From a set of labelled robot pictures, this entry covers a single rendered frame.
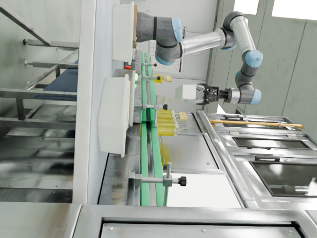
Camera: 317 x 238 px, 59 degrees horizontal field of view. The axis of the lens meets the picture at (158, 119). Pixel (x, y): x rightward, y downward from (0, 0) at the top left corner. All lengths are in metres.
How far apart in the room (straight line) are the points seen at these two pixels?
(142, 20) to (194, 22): 6.01
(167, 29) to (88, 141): 0.91
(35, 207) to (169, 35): 1.07
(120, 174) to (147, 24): 0.77
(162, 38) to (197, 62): 6.12
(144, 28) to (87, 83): 0.81
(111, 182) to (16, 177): 0.59
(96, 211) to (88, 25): 0.41
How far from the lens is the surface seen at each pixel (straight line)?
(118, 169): 1.05
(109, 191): 0.94
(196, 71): 7.62
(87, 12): 0.71
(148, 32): 1.46
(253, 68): 1.42
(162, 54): 1.55
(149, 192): 0.98
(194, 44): 1.63
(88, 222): 0.59
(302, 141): 2.17
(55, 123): 1.65
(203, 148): 1.67
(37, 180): 1.41
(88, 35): 0.70
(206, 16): 7.49
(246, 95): 1.42
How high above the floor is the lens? 0.85
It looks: 5 degrees up
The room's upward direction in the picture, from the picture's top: 93 degrees clockwise
